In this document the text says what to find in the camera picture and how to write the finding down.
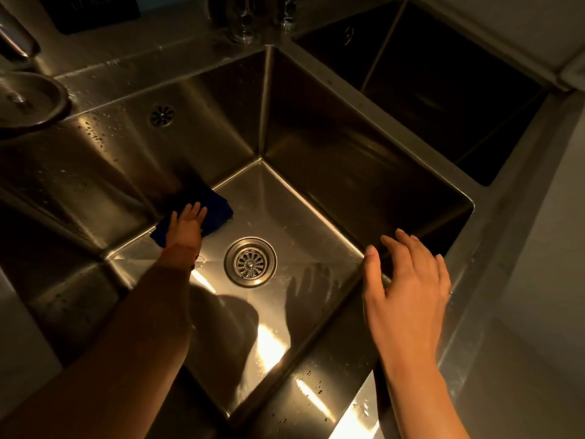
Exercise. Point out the person's left middle finger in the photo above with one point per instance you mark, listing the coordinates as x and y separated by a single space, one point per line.
195 210

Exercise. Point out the person's left forearm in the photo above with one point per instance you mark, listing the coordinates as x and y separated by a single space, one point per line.
114 352

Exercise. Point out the chrome tap base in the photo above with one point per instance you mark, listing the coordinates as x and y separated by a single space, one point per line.
242 22
288 13

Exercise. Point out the person's right forearm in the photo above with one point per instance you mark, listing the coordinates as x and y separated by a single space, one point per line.
418 402

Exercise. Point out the person's right middle finger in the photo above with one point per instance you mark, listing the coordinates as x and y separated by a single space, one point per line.
411 246

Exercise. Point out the black mat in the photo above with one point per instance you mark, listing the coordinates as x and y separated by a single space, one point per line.
89 11

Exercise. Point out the round metal lid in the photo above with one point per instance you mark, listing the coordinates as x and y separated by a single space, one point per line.
29 99

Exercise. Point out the narrow stainless steel sink basin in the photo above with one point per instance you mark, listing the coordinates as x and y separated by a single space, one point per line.
434 86

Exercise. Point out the person's right little finger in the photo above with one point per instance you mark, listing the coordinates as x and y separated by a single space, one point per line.
443 274

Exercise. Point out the dark blue cleaning cloth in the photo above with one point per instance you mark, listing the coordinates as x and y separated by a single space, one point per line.
215 210

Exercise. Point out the person's right thumb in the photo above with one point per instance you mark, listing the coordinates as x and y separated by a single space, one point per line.
372 269

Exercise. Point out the round metal drain strainer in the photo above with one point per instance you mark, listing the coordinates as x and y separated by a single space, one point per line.
250 262

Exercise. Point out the person's left hand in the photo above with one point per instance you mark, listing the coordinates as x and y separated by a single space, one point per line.
185 235

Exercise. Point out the person's right hand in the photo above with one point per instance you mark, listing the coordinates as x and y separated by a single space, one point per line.
406 301

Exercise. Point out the large stainless steel sink basin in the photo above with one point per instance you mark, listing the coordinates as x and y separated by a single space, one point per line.
310 178

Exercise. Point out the person's left little finger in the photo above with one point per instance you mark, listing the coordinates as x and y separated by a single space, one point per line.
173 221

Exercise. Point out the round sink overflow grille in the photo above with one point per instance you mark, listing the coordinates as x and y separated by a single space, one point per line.
162 116

